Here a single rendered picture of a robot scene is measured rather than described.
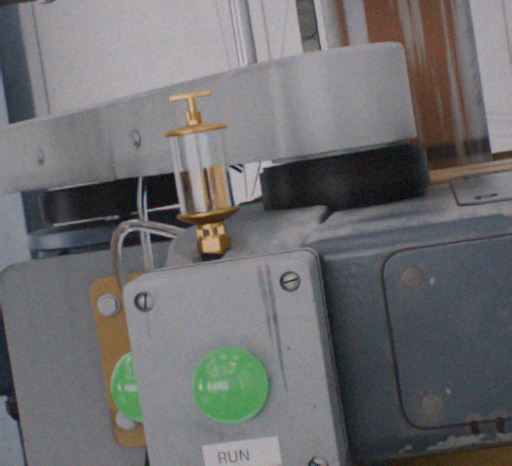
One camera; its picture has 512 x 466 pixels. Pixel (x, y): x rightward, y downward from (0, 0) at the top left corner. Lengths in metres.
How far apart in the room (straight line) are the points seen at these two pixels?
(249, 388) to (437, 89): 0.57
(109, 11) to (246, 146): 5.19
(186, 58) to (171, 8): 0.22
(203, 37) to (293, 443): 5.31
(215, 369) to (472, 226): 0.13
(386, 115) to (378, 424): 0.18
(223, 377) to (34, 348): 0.50
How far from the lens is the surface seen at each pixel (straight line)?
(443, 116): 1.05
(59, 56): 5.95
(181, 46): 5.83
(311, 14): 1.12
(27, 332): 1.00
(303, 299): 0.52
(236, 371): 0.51
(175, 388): 0.53
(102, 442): 1.00
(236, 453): 0.53
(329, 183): 0.67
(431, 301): 0.57
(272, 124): 0.69
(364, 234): 0.57
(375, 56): 0.69
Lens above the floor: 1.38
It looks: 3 degrees down
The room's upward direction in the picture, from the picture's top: 9 degrees counter-clockwise
